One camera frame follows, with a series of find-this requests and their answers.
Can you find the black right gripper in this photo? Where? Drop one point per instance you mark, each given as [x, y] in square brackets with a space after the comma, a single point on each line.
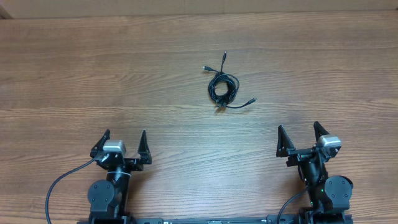
[285, 149]

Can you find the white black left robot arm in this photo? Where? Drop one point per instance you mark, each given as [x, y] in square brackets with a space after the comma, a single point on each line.
[108, 197]

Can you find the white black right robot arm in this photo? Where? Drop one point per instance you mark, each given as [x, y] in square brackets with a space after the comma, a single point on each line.
[329, 195]

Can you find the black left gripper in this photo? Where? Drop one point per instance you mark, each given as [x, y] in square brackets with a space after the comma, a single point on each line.
[137, 165]

